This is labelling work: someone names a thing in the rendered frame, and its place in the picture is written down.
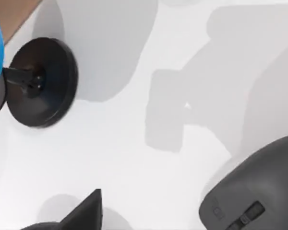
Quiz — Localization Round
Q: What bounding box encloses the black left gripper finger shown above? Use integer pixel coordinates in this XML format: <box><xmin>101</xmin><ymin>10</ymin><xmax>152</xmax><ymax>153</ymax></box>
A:
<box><xmin>21</xmin><ymin>188</ymin><xmax>104</xmax><ymax>230</ymax></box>

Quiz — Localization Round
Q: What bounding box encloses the dark grey computer mouse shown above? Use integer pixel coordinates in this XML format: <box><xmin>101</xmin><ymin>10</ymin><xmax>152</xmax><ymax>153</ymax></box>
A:
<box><xmin>198</xmin><ymin>133</ymin><xmax>288</xmax><ymax>230</ymax></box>

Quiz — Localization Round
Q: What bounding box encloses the brown wooden board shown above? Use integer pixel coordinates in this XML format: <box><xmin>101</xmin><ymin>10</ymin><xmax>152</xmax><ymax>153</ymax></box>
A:
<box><xmin>0</xmin><ymin>0</ymin><xmax>43</xmax><ymax>45</ymax></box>

